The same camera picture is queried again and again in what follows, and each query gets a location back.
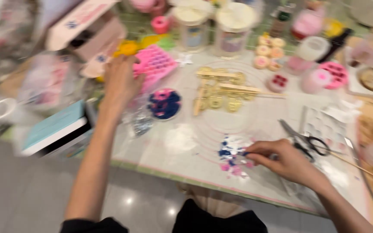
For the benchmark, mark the person's right hand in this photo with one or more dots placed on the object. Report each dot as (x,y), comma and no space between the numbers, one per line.
(290,163)

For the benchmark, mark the person's left hand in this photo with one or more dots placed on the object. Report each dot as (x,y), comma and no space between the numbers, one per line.
(120,84)

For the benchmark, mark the person's left fingers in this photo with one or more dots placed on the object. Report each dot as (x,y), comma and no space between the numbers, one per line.
(125,63)

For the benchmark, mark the yellow flower mold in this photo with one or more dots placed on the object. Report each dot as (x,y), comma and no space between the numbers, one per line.
(126,48)

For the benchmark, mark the pink square silicone mold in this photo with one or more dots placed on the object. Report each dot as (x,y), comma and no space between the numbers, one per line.
(157,64)

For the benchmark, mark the green silicone mold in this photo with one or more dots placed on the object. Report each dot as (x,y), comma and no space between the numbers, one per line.
(166,43)

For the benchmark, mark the open pink cardboard box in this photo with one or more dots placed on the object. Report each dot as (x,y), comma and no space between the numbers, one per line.
(86,32)

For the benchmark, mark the small pink cup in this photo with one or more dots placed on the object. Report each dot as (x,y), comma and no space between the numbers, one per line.
(159,25)

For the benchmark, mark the dish of blue pink wax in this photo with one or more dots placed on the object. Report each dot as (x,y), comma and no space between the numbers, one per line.
(165,104)

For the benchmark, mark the white star shape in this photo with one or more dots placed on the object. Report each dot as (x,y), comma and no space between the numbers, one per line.
(184,60)

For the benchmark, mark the clear bag of glitter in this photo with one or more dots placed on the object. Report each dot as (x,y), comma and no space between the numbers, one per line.
(139,123)

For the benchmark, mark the clear jar with white lid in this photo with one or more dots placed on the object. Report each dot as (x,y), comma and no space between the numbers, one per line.
(235,30)
(192,27)

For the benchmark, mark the clear bag with pink contents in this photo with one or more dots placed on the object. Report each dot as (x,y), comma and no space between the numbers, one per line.
(49,81)

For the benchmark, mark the flat wooden stick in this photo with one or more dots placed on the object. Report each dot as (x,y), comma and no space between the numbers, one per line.
(217,74)
(240,88)

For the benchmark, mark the teal and white box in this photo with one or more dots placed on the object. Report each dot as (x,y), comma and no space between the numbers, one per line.
(57,129)

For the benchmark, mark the translucent silicone work mat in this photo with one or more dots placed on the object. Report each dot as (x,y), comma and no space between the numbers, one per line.
(199,139)

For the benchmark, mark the cluster of gold candle tins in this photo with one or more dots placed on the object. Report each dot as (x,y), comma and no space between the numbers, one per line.
(225,100)

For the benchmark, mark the white tape roll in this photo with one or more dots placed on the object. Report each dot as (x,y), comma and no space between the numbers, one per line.
(2,110)

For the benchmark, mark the pile of blue pink wax bits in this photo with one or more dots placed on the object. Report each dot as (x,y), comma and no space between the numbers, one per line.
(230,152)

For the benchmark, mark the group of round flower candles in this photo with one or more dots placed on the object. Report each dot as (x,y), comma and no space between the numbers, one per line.
(269,53)

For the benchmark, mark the thin wooden skewer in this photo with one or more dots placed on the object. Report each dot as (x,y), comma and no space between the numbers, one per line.
(270,93)
(361,167)

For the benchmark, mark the small dish with red pieces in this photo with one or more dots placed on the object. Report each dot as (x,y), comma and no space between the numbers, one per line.
(277,83)

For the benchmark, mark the small pink jar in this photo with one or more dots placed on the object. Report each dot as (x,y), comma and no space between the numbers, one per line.
(298,65)

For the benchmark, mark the person's black clothing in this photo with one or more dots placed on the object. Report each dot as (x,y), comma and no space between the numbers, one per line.
(206,220)

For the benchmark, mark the large pink jar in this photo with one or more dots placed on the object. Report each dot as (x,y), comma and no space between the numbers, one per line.
(308,24)

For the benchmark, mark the white round silicone mold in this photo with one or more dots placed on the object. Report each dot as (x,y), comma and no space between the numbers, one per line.
(312,48)

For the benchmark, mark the pale pink round candle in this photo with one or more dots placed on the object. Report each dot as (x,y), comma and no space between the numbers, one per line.
(314,82)

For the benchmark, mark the clear plastic mold sheet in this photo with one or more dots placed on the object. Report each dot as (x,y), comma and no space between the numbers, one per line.
(324,126)

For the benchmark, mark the yellow round object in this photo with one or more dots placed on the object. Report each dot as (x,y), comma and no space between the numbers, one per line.
(333,27)

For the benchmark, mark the pink round silicone mold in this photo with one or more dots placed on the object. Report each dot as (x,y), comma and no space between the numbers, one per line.
(337,74)

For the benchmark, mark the black bottle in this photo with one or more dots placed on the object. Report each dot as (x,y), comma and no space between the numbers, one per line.
(337,43)

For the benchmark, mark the white bowl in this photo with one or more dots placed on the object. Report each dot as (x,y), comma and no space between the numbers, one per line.
(372,13)

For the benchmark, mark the long metal tool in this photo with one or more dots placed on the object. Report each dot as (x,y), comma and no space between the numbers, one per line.
(364,174)

